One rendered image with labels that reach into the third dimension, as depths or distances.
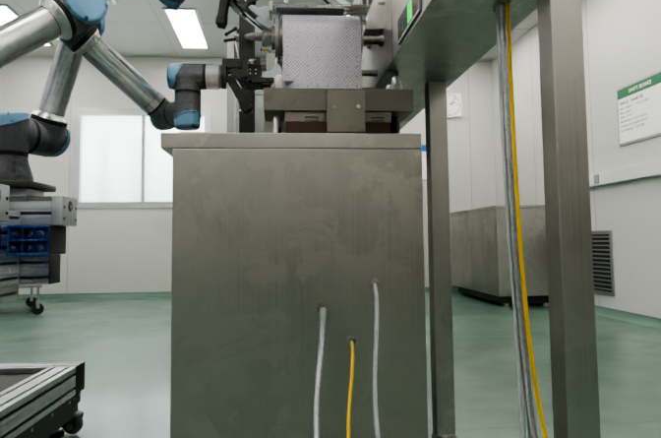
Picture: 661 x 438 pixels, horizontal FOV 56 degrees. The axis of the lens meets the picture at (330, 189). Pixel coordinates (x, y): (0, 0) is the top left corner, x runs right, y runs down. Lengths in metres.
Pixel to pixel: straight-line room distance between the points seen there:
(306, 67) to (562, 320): 1.08
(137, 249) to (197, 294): 5.98
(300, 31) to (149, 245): 5.81
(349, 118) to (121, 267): 6.13
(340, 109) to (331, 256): 0.38
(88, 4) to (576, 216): 1.26
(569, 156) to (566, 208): 0.09
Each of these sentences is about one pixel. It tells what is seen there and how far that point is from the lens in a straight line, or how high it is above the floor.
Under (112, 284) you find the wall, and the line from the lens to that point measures 7.64.
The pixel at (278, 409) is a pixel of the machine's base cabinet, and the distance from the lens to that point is 1.62.
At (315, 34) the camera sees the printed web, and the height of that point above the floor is 1.24.
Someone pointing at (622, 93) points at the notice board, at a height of 1.72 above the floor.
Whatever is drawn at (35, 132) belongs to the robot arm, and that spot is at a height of 0.99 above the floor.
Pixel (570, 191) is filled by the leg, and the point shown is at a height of 0.71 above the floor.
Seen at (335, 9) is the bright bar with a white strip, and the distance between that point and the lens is 2.29.
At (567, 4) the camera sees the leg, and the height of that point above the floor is 1.05.
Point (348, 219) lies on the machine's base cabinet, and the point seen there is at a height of 0.68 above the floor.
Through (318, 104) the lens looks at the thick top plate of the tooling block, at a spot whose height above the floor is 0.99.
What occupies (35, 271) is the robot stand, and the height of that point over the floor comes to 0.54.
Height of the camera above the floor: 0.63
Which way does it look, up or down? 5 degrees up
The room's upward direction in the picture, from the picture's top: 1 degrees counter-clockwise
